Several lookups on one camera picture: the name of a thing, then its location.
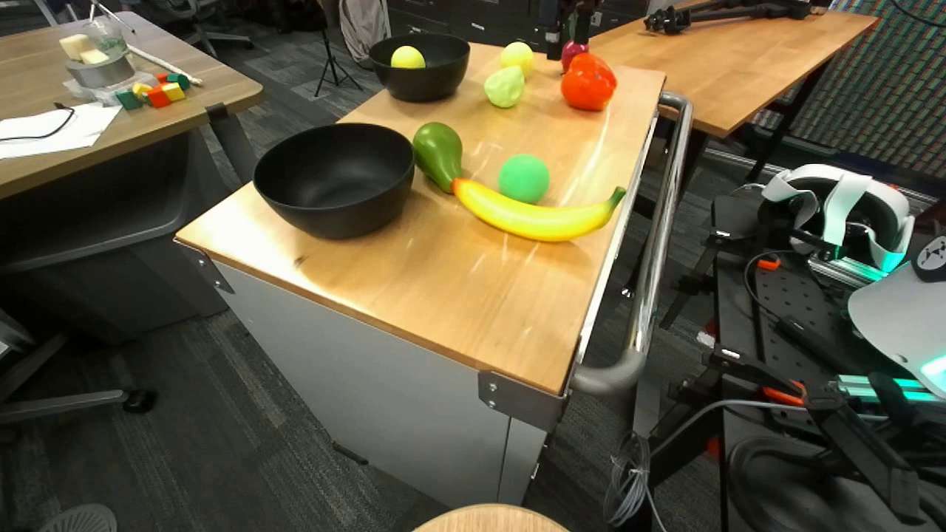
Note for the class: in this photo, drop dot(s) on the dark green plush pear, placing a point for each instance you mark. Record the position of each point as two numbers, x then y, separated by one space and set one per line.
438 154

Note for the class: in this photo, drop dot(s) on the yellow plush banana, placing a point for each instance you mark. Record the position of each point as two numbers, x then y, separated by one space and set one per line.
532 219

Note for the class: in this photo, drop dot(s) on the wooden desk with dark legs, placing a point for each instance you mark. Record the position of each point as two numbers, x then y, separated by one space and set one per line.
748 70

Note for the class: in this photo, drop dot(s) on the clear plastic container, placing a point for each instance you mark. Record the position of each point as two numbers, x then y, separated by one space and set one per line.
93 59

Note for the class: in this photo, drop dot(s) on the yellow plush ball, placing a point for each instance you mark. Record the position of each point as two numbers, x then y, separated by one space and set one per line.
407 56

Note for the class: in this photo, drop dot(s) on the black tripod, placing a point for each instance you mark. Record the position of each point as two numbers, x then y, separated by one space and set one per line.
328 47

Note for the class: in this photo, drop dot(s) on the black device on desk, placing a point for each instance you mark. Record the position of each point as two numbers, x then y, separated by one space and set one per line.
681 18

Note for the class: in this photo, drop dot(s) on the white cart with wooden top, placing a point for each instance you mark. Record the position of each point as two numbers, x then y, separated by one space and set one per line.
395 395

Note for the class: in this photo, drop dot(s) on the dark cabinet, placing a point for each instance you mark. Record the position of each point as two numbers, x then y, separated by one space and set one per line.
463 18

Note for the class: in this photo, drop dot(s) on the grey round object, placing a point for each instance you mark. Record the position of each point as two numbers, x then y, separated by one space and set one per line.
77 522

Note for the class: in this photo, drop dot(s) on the black breadboard table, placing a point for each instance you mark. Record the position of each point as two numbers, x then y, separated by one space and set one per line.
816 315

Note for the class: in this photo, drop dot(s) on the round black controller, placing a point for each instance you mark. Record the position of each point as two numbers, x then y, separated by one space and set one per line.
933 257

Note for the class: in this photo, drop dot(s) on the light green lumpy plush fruit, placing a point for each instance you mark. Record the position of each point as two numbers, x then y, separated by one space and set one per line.
503 86

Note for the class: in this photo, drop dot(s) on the striped grey fabric panel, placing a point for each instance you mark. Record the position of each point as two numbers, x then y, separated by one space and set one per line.
877 89

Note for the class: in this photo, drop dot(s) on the red toy block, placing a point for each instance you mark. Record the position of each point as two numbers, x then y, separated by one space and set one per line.
158 99

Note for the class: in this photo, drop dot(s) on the round wooden stool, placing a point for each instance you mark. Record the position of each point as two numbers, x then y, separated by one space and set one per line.
491 522

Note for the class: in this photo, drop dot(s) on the green plush ball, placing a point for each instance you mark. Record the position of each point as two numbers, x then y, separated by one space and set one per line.
525 177

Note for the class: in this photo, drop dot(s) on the yellow-green plush ball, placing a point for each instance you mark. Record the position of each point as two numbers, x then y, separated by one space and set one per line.
514 56

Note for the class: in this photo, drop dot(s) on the large black bowl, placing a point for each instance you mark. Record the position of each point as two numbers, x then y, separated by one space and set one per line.
336 182

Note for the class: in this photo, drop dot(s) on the office chair base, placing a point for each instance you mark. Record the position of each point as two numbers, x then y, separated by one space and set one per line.
59 402

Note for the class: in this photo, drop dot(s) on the white stick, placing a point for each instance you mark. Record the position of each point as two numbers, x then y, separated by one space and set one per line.
164 64

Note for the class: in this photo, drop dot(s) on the yellow toy block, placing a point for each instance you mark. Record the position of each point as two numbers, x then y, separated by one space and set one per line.
139 89
174 93

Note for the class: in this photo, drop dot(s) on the white VR headset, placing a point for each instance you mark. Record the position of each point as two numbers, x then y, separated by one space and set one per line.
837 197

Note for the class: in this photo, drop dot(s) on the grey hanging cloth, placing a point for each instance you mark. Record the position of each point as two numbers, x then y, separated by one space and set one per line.
365 24

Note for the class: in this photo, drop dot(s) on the wooden office desk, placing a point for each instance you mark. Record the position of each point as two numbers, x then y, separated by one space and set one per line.
210 93

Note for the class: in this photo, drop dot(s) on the grey rounded device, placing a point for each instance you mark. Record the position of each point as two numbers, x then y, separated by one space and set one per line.
903 315

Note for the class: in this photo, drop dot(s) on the small black bowl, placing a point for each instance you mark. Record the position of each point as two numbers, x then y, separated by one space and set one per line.
438 83

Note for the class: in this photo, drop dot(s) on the white paper sheet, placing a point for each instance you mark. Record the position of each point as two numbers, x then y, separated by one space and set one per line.
89 126

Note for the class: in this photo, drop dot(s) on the green toy block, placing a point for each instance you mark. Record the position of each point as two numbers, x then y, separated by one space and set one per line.
127 101
180 80

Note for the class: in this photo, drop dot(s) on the red-orange plush pepper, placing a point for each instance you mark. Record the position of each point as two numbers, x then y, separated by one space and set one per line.
588 83

